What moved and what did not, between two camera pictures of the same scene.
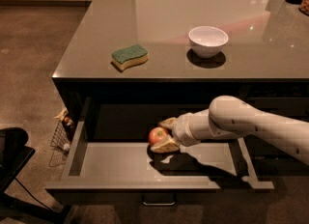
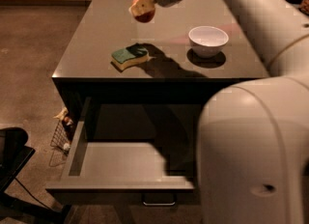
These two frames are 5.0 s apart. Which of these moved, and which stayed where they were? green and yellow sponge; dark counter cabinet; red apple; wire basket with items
Moved: red apple
Stayed: dark counter cabinet; green and yellow sponge; wire basket with items
